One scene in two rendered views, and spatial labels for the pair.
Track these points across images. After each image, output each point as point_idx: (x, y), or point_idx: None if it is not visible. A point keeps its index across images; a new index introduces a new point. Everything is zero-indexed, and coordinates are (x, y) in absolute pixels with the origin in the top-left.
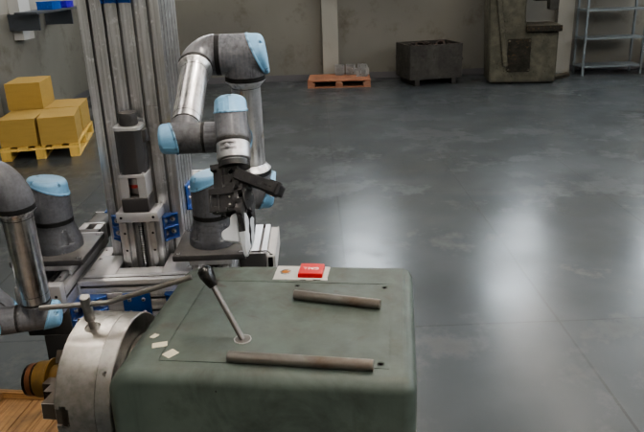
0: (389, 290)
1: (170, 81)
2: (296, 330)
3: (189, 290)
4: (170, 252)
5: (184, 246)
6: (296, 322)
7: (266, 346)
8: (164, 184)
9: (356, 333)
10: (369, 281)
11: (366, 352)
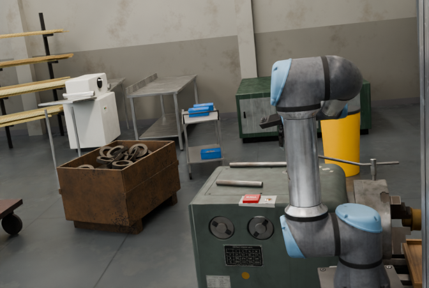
0: (207, 192)
1: (426, 129)
2: (261, 175)
3: (328, 188)
4: None
5: (390, 277)
6: (261, 178)
7: (274, 170)
8: None
9: (233, 175)
10: (216, 196)
11: (230, 171)
